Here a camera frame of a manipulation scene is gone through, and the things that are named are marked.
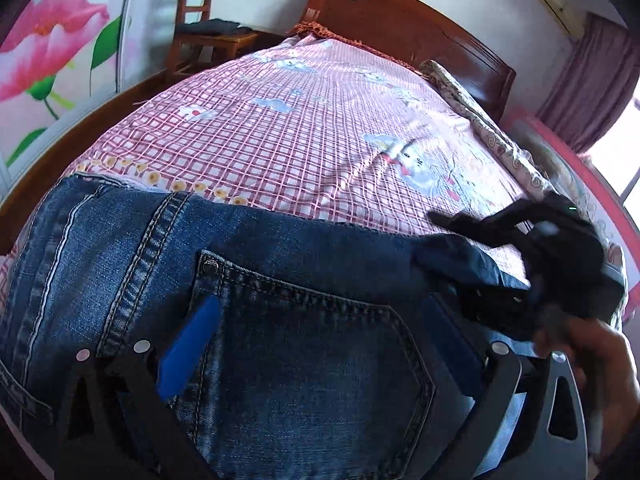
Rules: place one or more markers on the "beige patterned quilt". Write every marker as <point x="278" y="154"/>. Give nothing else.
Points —
<point x="490" y="125"/>

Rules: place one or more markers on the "dark cloth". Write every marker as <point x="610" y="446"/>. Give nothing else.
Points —
<point x="212" y="27"/>

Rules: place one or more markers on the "wall air conditioner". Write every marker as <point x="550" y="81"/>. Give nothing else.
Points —
<point x="555" y="2"/>

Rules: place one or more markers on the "wooden nightstand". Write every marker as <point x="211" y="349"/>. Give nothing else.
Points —
<point x="265" y="40"/>

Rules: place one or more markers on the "flower print wardrobe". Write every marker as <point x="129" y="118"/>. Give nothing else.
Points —
<point x="55" y="45"/>

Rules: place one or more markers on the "orange fringed cloth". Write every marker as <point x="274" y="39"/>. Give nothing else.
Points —
<point x="345" y="40"/>

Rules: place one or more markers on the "purple curtain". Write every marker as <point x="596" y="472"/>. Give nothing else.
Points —
<point x="590" y="80"/>

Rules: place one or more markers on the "wooden bed frame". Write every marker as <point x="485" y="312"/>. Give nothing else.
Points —
<point x="400" y="25"/>

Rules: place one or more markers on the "pink checked bed sheet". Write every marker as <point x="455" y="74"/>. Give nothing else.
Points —
<point x="300" y="130"/>

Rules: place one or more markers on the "wooden chair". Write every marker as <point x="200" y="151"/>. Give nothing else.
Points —
<point x="200" y="0"/>

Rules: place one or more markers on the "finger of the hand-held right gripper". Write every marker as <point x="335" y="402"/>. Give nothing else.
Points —
<point x="490" y="230"/>
<point x="500" y="310"/>

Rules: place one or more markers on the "window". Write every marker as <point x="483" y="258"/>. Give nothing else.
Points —
<point x="620" y="150"/>

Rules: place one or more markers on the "person's right hand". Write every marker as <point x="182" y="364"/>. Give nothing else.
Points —
<point x="615" y="370"/>

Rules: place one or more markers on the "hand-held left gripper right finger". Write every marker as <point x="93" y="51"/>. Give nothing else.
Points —
<point x="450" y="342"/>

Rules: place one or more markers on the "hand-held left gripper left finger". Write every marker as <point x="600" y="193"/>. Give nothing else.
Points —
<point x="187" y="345"/>

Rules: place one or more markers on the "blue denim pants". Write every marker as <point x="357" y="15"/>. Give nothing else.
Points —
<point x="300" y="335"/>

